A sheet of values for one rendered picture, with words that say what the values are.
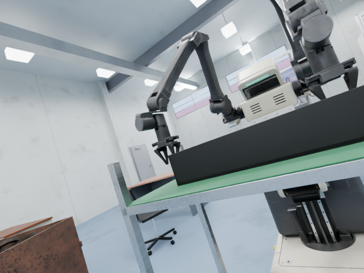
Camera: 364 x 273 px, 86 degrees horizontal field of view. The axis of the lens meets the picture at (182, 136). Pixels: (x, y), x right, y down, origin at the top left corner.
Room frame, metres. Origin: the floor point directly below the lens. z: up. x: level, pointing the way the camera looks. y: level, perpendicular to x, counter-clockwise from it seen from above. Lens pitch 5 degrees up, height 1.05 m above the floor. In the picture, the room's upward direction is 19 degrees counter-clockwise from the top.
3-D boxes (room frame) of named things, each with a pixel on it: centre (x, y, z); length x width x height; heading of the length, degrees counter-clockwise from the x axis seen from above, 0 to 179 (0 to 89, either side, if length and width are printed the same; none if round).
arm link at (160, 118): (0.80, 0.07, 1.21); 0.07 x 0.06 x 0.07; 134
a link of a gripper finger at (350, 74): (0.49, -0.42, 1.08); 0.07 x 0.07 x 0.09; 57
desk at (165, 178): (4.05, 0.65, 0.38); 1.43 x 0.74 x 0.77; 58
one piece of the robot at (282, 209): (1.35, -0.68, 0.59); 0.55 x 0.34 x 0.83; 58
